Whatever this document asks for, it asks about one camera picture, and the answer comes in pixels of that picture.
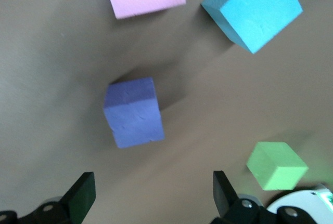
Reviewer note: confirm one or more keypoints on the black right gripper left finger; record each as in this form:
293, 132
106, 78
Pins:
78, 198

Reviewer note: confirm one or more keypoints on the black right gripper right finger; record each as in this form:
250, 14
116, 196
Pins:
223, 195

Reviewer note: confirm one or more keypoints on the purple foam cube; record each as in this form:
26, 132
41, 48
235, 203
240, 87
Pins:
135, 120

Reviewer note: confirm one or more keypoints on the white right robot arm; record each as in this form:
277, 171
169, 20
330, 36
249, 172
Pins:
307, 200

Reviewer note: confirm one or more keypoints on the green foam cube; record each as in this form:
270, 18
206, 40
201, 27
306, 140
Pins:
278, 166

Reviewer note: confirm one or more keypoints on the light blue foam cube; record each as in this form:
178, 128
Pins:
257, 13

